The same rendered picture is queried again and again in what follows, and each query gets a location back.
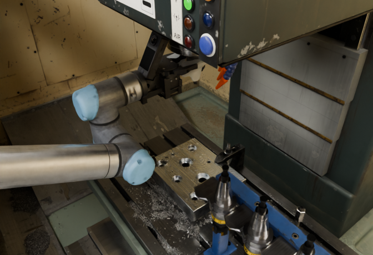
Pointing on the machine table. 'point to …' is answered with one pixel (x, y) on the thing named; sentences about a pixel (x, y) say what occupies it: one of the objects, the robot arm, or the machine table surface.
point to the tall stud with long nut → (299, 215)
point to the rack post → (220, 245)
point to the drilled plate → (197, 209)
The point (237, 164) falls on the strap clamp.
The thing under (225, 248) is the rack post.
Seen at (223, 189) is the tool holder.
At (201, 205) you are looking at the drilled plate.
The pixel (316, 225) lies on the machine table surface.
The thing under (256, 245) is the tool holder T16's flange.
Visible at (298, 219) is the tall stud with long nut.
